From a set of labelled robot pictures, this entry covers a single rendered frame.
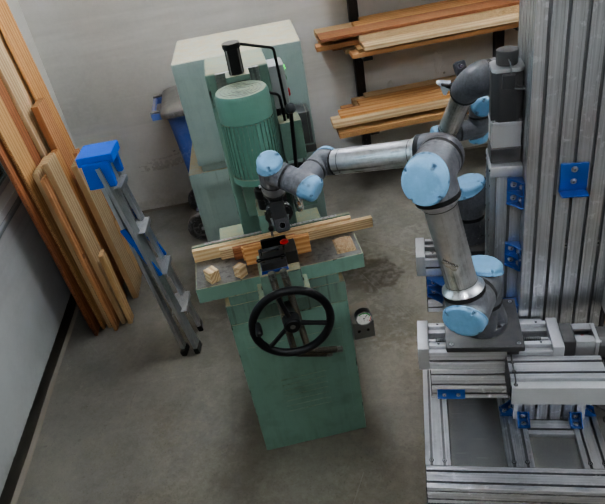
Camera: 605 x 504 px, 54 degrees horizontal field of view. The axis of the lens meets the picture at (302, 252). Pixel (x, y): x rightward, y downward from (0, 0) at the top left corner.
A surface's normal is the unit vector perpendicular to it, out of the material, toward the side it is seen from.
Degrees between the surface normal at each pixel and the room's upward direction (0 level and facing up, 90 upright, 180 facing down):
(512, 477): 0
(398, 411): 0
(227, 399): 0
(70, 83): 90
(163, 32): 90
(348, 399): 90
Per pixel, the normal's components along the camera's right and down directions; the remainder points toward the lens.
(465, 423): -0.15, -0.82
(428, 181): -0.51, 0.44
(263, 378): 0.15, 0.53
